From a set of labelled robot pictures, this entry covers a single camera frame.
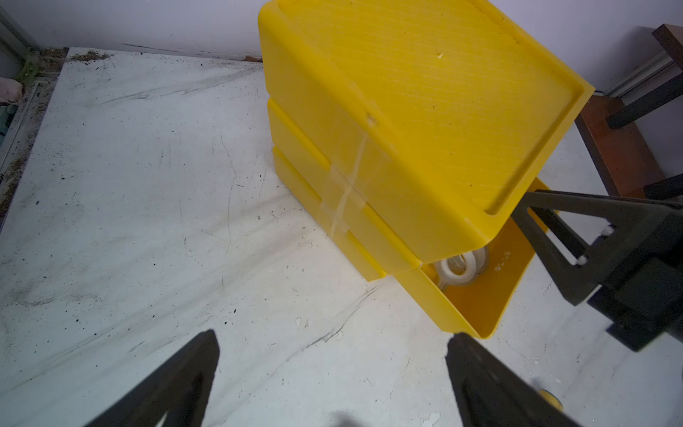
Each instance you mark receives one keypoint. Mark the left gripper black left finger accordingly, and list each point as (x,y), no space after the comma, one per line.
(175,394)

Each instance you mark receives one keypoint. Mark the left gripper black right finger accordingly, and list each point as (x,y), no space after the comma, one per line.
(487,393)

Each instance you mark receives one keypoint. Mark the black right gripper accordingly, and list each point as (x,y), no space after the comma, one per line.
(636,259)

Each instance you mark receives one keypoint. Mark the clear tape roll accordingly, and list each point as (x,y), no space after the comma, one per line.
(462,269)

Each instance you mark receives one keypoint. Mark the yellow plastic drawer cabinet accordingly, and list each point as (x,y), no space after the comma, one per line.
(418,124)

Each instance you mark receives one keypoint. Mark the yellow drawer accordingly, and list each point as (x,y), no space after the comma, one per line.
(475,309)

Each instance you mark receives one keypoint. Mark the blue yellow garden fork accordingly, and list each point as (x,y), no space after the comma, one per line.
(551,399)

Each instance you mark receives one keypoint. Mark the brown wooden step shelf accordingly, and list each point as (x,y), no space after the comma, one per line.
(626,165)

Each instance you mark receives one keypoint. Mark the pink crumpled debris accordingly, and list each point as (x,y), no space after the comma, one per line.
(11,91)

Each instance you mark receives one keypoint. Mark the aluminium frame rail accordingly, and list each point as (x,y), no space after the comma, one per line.
(16,47)

